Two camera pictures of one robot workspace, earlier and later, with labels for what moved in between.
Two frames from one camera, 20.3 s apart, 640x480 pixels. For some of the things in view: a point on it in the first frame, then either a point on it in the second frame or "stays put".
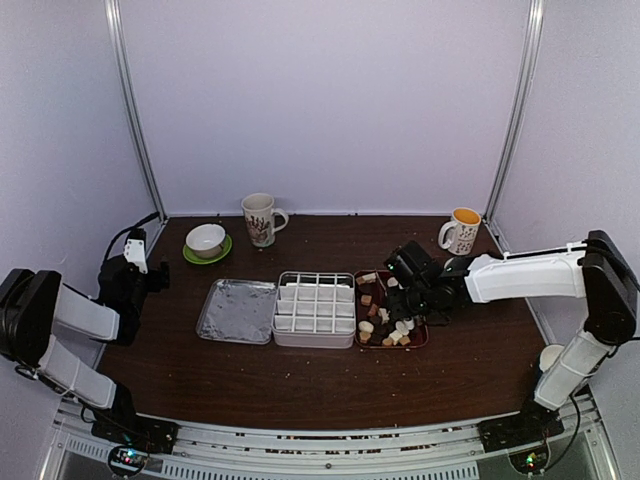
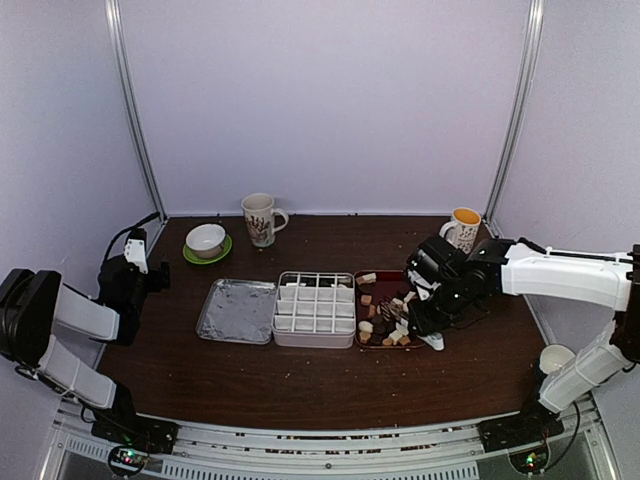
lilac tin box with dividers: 315,310 stays put
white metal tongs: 393,282 to 390,309
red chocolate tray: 373,325 stays put
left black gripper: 163,281 stays put
